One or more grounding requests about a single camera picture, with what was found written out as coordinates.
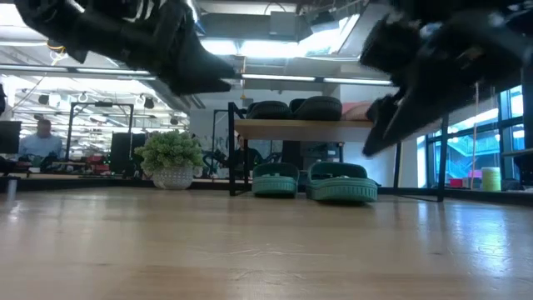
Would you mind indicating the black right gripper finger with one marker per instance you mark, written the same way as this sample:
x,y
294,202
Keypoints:
x,y
381,109
424,112

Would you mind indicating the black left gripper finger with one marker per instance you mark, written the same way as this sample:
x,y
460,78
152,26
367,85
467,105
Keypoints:
x,y
200,62
200,86

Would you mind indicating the pink rubber slide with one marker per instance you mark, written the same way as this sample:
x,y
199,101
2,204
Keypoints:
x,y
356,111

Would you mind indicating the dark grey rubber slide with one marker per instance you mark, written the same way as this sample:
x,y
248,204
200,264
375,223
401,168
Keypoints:
x,y
268,110
318,108

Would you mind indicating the teal rubber slide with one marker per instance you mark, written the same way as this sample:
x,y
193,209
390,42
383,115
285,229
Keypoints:
x,y
275,183
341,187

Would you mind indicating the black background robot arm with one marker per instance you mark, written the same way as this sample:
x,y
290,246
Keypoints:
x,y
216,158

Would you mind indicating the black track spotlight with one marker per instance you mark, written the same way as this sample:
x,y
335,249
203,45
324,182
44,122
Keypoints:
x,y
149,103
43,99

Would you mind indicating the green plant in white pot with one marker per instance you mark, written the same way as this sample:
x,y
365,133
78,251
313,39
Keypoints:
x,y
170,154

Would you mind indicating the red box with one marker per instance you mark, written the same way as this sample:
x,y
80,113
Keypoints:
x,y
456,182

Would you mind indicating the pink box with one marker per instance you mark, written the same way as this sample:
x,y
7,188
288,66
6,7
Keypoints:
x,y
475,173

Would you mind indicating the person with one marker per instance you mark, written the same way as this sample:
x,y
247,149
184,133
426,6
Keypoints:
x,y
41,143
242,154

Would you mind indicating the black equipment rack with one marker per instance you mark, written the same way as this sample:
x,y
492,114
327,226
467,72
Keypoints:
x,y
312,151

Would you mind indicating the long linear ceiling light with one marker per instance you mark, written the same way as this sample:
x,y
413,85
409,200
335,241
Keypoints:
x,y
283,77

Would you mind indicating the grey ceiling unit box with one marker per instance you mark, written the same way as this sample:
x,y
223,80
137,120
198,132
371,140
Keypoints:
x,y
284,23

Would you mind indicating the yellow-green cylinder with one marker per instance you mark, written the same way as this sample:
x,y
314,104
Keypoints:
x,y
491,178

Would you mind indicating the black monitor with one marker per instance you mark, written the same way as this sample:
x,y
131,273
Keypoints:
x,y
9,137
121,150

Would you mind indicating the black background station frame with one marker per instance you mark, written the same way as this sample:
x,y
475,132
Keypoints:
x,y
103,104

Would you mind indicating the wooden shelf black metal frame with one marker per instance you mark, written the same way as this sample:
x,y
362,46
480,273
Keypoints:
x,y
300,130

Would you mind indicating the black upright post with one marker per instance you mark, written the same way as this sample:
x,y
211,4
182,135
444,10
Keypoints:
x,y
528,125

